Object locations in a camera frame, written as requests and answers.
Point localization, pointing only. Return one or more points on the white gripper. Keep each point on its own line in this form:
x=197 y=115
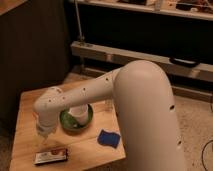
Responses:
x=45 y=131

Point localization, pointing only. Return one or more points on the packaged eraser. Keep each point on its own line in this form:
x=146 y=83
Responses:
x=50 y=156

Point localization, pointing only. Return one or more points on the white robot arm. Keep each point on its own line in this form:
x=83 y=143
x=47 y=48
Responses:
x=144 y=102

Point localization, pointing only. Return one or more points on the green plate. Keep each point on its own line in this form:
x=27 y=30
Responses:
x=68 y=122

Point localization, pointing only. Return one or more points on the wooden table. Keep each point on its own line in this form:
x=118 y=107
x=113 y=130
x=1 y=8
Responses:
x=84 y=152

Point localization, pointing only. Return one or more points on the blue cloth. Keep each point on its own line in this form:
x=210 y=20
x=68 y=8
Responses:
x=108 y=139

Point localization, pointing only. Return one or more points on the vertical metal pole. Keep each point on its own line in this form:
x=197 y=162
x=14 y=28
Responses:
x=81 y=37

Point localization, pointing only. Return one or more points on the background shelf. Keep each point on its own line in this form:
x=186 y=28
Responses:
x=156 y=7

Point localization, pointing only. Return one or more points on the metal rail beam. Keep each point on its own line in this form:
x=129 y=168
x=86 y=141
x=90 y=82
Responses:
x=202 y=71

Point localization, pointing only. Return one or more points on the black handle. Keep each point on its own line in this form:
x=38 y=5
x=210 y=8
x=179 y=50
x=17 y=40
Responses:
x=183 y=63

